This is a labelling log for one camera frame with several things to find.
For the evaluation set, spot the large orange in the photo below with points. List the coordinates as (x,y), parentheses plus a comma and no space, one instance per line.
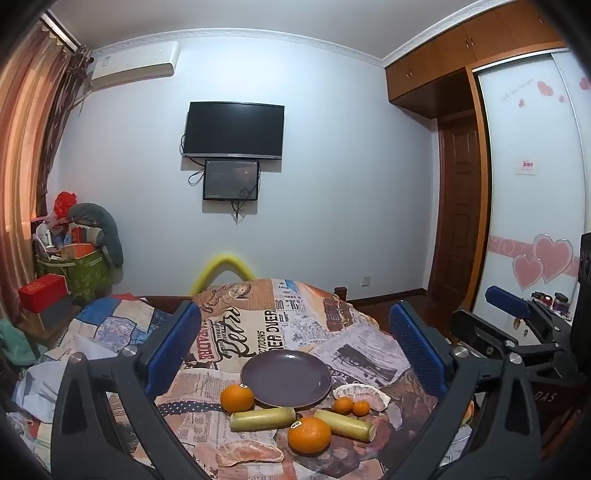
(309,436)
(237,398)

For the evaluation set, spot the white air conditioner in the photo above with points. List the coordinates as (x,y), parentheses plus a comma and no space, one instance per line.
(134,64)

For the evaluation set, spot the grey box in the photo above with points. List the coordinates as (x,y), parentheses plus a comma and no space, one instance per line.
(57,314)

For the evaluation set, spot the red and white sticker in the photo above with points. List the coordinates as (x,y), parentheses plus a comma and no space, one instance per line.
(526,166)

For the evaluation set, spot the yellow-green sugarcane piece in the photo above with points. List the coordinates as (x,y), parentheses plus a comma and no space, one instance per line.
(344,425)
(262,419)

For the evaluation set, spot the orange striped curtain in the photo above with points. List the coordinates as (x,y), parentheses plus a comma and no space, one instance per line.
(23,161)

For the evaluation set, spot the grey plush toy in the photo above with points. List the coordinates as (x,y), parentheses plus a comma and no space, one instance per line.
(108,230)

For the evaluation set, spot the blue patchwork quilt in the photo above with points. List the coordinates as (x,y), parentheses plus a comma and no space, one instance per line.
(111,323)

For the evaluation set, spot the small black monitor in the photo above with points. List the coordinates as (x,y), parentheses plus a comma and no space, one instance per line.
(231,180)

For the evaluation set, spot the red plastic bag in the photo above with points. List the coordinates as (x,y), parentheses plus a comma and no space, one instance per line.
(64,203)

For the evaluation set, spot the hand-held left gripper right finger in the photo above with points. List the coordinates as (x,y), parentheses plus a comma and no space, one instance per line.
(415,350)

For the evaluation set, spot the pink pomelo segment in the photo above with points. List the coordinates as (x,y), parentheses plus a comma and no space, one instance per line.
(249,453)

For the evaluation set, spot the dark glass jar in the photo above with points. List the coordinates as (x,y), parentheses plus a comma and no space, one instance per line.
(561,302)
(545,301)

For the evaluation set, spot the small tangerine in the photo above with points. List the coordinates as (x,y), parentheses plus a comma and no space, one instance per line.
(343,405)
(361,408)

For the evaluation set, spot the white pomelo segment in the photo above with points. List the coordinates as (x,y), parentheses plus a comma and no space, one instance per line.
(369,396)

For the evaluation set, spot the wooden overhead cabinets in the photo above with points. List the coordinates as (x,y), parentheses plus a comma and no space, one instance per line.
(443,50)

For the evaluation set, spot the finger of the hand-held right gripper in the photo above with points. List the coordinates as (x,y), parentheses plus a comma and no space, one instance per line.
(505,300)
(480,330)

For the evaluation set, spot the white wall socket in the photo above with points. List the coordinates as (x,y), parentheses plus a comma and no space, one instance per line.
(365,281)

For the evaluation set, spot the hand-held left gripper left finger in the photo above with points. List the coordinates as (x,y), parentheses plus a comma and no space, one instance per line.
(173,351)

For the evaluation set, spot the white heart-print wardrobe door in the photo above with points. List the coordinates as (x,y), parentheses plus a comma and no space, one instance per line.
(531,217)

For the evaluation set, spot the black wall television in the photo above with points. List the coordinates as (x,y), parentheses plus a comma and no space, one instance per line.
(233,130)

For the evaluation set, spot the teal cloth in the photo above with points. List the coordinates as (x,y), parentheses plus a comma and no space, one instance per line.
(14,344)

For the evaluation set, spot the dark purple plate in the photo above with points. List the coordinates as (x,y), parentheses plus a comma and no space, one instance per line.
(286,378)

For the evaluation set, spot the brown wooden door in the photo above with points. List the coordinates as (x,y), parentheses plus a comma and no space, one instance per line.
(459,207)

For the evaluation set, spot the red box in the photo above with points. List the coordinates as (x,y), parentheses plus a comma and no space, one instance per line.
(44,291)

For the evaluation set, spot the brown patterned curtain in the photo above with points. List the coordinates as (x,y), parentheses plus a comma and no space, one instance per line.
(64,110)

